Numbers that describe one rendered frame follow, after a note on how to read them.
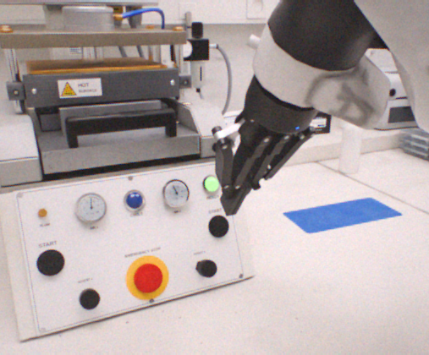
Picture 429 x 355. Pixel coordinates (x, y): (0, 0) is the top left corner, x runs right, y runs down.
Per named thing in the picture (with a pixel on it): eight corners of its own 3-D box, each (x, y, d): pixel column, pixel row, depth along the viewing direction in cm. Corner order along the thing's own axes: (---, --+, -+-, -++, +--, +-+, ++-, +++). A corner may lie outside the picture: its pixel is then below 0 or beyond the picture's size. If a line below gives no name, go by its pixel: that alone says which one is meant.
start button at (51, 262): (41, 275, 55) (37, 253, 55) (63, 270, 56) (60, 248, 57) (41, 276, 54) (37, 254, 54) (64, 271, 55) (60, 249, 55)
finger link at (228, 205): (245, 188, 55) (240, 189, 54) (231, 215, 60) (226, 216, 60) (237, 170, 56) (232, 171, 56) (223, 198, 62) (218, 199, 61)
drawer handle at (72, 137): (67, 144, 58) (63, 116, 56) (173, 133, 64) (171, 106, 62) (69, 149, 56) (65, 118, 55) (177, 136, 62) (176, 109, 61)
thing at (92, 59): (28, 83, 77) (19, 27, 73) (148, 77, 86) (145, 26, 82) (35, 99, 62) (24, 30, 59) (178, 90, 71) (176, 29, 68)
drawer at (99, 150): (31, 129, 81) (24, 87, 78) (145, 118, 90) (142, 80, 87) (45, 180, 56) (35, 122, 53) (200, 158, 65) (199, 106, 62)
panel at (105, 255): (36, 336, 54) (12, 191, 55) (245, 278, 66) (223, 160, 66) (36, 340, 52) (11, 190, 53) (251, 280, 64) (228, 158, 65)
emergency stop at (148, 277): (134, 294, 60) (129, 266, 60) (162, 287, 61) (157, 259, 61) (137, 296, 58) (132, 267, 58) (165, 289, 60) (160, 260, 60)
